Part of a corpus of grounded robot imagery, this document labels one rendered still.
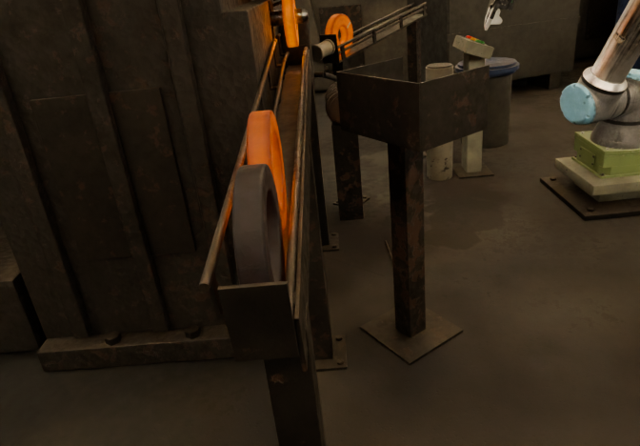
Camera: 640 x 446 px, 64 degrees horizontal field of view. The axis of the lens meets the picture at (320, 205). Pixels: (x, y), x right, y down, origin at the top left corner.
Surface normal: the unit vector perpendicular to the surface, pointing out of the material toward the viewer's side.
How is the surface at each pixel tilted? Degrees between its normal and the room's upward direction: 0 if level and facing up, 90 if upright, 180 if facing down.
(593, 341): 0
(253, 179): 16
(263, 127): 27
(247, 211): 42
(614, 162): 90
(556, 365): 0
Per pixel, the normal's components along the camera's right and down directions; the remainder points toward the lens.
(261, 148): -0.05, -0.27
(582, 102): -0.93, 0.27
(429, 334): -0.10, -0.91
